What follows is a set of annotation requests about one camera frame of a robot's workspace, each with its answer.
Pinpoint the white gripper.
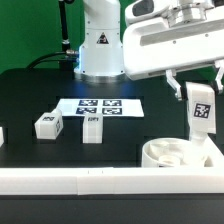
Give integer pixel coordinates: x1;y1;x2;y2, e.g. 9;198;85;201
123;6;224;101

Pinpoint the white round stool seat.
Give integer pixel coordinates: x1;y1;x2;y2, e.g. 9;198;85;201
141;138;208;168

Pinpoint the white marker sheet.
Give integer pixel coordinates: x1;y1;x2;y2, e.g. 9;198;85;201
57;98;144;117

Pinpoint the white U-shaped fence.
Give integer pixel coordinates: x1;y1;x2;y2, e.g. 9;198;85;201
0;126;224;196

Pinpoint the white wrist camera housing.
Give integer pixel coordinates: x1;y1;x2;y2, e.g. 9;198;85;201
125;0;214;26

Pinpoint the black cable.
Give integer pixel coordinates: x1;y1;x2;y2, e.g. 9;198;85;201
26;49;81;70

